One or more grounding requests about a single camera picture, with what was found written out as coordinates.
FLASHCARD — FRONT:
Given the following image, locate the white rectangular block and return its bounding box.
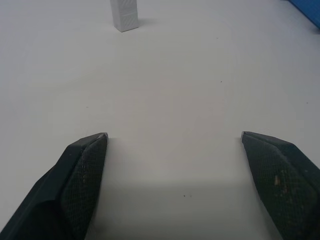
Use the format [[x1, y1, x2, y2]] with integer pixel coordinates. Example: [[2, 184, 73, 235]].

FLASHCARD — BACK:
[[109, 0, 139, 34]]

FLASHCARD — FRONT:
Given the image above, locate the blue box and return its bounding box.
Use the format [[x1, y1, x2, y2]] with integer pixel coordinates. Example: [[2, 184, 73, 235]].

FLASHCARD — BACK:
[[287, 0, 320, 34]]

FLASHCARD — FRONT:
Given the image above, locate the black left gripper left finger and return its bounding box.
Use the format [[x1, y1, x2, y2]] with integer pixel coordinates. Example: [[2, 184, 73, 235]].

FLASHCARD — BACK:
[[0, 132, 109, 240]]

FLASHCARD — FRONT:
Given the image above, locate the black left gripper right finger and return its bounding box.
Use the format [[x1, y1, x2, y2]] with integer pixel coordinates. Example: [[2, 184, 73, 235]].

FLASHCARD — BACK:
[[240, 130, 320, 240]]

